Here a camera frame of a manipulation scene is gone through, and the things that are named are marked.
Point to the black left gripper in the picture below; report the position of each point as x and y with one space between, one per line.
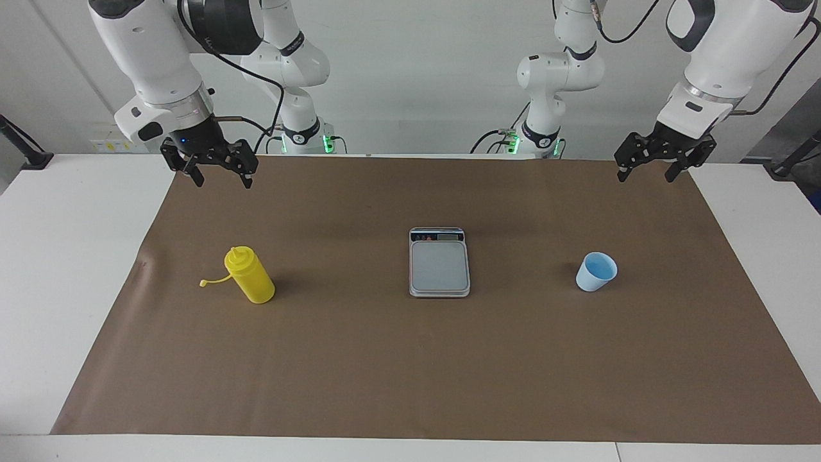
673 144

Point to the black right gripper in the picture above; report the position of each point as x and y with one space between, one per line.
205 144

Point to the yellow squeeze bottle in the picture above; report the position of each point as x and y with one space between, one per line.
253 282

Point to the light blue cup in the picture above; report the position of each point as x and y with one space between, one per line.
593 282

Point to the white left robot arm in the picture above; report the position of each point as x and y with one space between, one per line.
737 45

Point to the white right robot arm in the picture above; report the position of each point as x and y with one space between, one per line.
147 51

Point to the silver digital kitchen scale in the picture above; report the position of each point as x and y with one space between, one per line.
439 266

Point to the black table clamp stand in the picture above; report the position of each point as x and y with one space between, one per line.
35 159
786 168

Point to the dark grey panel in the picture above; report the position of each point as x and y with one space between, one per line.
802 122

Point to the blue object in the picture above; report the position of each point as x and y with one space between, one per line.
816 202

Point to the brown paper mat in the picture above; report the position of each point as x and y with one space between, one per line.
410 366

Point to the white wall outlet strip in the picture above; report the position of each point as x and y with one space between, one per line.
106 144

